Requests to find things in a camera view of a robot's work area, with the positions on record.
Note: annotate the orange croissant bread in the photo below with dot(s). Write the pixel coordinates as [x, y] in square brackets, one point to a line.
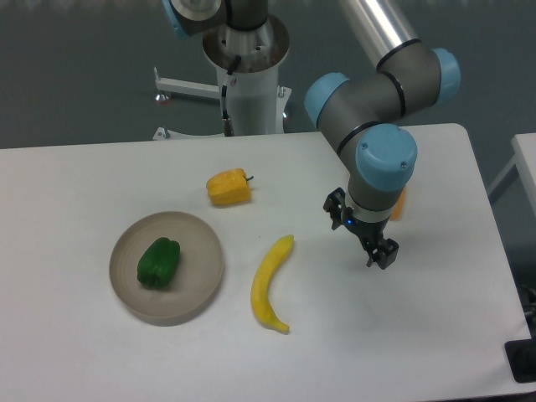
[399, 206]

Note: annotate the yellow banana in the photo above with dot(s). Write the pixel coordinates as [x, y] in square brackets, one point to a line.
[260, 302]

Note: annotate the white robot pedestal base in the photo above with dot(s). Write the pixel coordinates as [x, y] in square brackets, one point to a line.
[252, 102]

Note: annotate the white side table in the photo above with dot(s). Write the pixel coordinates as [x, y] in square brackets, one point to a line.
[521, 165]

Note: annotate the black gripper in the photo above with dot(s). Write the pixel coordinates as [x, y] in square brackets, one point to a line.
[381, 252]

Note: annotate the green bell pepper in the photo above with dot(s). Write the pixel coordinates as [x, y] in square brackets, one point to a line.
[157, 266]

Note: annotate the black device at table edge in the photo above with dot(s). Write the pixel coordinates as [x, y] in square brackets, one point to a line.
[521, 359]

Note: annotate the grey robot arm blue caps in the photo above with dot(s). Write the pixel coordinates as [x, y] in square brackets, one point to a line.
[358, 120]

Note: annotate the beige round plate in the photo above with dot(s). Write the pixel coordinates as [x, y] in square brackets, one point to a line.
[197, 278]

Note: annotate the yellow bell pepper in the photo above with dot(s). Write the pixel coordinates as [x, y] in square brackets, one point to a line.
[229, 187]

